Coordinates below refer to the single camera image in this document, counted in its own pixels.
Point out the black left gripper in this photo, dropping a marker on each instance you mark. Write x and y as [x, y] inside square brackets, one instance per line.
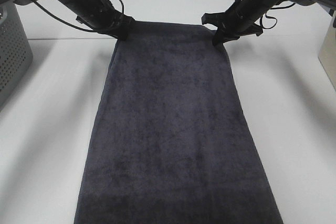
[109, 22]

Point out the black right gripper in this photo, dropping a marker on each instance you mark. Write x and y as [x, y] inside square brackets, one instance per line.
[232, 24]

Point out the dark grey towel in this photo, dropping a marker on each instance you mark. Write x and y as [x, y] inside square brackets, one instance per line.
[170, 143]

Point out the grey perforated plastic basket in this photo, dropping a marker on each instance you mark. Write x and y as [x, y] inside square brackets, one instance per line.
[16, 54]

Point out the beige box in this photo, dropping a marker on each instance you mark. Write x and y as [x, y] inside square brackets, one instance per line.
[327, 52]

